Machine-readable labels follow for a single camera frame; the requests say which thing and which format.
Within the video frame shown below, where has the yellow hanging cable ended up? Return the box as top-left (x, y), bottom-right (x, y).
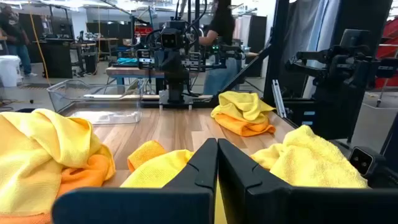
top-left (29, 11), bottom-right (52, 86)

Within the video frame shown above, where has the white plastic bin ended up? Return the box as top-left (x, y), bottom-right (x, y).
top-left (0, 55), bottom-right (22, 88)

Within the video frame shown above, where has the red toolbox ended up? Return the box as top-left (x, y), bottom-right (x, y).
top-left (134, 26), bottom-right (154, 39)

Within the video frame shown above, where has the large yellow microfiber towel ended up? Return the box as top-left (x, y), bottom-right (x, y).
top-left (0, 108), bottom-right (104, 217)

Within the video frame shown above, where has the silver aluminium rail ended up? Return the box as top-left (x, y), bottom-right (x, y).
top-left (272, 79), bottom-right (287, 119)

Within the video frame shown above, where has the person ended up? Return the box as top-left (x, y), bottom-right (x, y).
top-left (198, 0), bottom-right (244, 96)
top-left (0, 4), bottom-right (39, 78)

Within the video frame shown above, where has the black cabinet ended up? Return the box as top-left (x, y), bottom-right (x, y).
top-left (40, 39), bottom-right (74, 79)

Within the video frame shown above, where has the fluffy yellow microfiber towel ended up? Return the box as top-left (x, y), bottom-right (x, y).
top-left (251, 124), bottom-right (369, 189)

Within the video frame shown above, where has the teal cloth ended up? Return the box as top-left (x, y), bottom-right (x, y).
top-left (116, 57), bottom-right (139, 67)

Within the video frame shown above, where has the grey plastic tub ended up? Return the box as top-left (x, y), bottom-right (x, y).
top-left (349, 102), bottom-right (398, 153)

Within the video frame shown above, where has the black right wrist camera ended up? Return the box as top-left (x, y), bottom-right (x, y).
top-left (160, 28), bottom-right (183, 50)

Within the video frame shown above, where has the grey curtain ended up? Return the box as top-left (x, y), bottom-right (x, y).
top-left (281, 0), bottom-right (341, 99)

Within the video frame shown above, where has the black table-level camera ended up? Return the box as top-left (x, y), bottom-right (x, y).
top-left (348, 146), bottom-right (379, 178)

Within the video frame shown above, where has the clear plastic basket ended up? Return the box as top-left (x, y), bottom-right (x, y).
top-left (46, 78), bottom-right (144, 126)

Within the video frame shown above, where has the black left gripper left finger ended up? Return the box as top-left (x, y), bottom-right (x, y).
top-left (52, 138), bottom-right (218, 224)

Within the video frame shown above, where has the red background object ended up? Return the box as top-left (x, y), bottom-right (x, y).
top-left (374, 18), bottom-right (398, 90)

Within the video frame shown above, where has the small orange microfiber towel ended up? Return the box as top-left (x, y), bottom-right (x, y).
top-left (127, 139), bottom-right (168, 173)

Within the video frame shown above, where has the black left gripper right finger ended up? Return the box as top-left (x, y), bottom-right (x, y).
top-left (217, 139), bottom-right (398, 224)

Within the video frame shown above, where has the large orange microfiber towel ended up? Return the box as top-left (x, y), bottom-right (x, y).
top-left (0, 144), bottom-right (116, 224)

